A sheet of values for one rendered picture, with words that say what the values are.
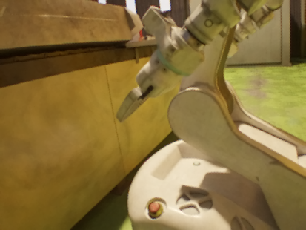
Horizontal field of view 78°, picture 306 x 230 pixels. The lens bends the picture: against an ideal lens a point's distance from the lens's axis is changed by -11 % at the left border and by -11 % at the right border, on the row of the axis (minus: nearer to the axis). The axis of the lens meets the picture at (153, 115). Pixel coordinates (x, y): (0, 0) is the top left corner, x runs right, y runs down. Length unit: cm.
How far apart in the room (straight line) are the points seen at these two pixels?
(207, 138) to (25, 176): 59
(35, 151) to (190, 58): 61
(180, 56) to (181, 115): 23
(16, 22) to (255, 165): 81
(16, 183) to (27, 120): 21
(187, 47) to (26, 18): 60
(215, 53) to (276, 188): 36
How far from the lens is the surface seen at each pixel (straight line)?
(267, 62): 658
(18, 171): 77
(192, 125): 55
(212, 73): 55
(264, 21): 79
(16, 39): 77
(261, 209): 70
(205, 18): 35
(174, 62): 36
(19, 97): 75
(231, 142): 54
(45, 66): 80
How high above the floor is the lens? 73
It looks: 17 degrees down
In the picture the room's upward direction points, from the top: 7 degrees counter-clockwise
